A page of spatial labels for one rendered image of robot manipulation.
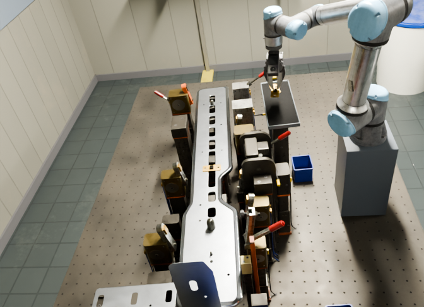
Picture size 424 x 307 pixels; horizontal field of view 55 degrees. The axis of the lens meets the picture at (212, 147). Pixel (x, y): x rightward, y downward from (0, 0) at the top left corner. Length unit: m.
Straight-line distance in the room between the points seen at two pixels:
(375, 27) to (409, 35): 2.52
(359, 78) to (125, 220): 1.32
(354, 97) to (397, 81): 2.58
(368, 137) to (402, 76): 2.34
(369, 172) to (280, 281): 0.59
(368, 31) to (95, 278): 1.49
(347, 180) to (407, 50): 2.23
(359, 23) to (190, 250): 0.96
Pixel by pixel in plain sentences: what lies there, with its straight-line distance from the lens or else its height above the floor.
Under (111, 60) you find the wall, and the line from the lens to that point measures 4.85.
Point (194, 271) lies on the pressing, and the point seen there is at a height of 1.30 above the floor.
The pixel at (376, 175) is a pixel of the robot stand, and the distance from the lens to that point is 1.87.
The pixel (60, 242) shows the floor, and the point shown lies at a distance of 3.22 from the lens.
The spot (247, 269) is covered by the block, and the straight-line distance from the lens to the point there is 1.44.
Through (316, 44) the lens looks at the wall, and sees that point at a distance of 4.58.
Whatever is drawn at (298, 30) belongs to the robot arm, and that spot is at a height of 1.56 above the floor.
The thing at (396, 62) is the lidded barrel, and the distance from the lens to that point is 4.01.
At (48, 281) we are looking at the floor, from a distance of 3.04.
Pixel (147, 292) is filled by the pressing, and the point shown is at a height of 1.00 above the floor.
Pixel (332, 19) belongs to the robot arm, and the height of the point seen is 1.58.
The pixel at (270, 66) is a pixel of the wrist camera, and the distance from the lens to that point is 1.74.
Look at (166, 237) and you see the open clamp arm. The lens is 1.52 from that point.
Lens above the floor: 2.23
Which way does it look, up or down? 39 degrees down
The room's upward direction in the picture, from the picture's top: 10 degrees counter-clockwise
